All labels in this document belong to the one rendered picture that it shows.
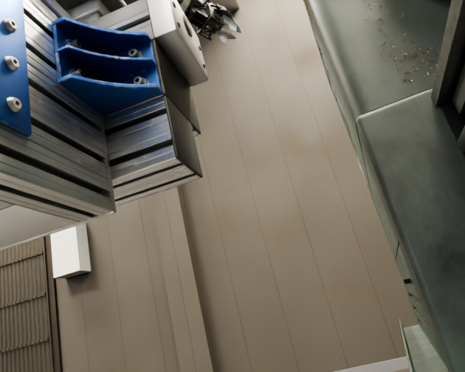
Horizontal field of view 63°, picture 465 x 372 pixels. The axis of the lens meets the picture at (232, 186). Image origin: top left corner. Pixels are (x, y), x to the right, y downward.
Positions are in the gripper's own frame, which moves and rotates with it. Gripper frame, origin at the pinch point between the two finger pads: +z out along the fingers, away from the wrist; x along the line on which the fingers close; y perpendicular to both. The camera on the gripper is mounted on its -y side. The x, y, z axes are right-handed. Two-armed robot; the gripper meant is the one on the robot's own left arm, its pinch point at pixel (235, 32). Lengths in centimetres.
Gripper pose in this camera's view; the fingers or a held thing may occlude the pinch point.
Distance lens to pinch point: 139.0
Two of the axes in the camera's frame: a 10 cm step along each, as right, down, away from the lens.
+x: 6.3, -4.9, -6.0
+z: 7.6, 2.4, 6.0
